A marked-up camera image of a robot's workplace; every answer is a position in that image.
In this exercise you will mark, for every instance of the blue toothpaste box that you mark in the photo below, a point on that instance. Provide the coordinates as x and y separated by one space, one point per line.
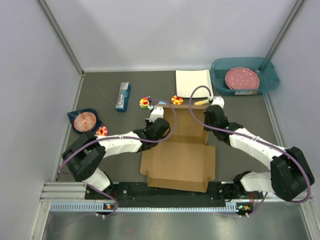
123 97

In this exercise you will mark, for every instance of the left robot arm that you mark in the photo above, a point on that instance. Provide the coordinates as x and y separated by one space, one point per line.
84 156

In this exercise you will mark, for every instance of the teal plastic bin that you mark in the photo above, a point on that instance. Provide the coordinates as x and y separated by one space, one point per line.
265 70

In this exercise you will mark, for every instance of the pink dotted plate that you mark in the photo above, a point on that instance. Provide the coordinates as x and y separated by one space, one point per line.
241 78

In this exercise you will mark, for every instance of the white square plate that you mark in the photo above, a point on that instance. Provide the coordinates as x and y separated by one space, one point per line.
188 80

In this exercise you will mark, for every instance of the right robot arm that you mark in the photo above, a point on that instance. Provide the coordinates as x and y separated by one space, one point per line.
288 172

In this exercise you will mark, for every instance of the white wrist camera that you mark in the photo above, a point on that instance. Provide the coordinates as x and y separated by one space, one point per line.
217 101
155 113

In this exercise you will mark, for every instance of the rainbow flower plush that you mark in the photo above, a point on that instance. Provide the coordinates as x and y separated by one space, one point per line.
145 102

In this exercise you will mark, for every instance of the brown cardboard box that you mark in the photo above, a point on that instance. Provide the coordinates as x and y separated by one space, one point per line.
185 161

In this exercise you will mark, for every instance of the aluminium frame rail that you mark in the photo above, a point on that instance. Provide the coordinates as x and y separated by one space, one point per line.
73 191

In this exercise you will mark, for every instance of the grey slotted cable duct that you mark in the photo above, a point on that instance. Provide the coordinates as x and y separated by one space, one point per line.
230 207

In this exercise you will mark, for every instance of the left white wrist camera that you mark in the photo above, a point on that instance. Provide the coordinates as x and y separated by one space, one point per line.
155 113

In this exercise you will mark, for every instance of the orange sun flower plush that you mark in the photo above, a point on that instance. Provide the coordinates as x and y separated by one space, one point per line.
176 100

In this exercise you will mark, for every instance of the blue bowl red inside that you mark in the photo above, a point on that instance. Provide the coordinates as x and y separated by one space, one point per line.
84 120

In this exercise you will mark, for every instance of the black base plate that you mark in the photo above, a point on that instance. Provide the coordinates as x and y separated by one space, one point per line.
138 194

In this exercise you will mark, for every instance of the pink flower plush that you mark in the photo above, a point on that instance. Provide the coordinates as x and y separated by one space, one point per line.
102 131

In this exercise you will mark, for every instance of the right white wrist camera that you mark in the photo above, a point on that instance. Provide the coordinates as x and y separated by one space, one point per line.
217 101

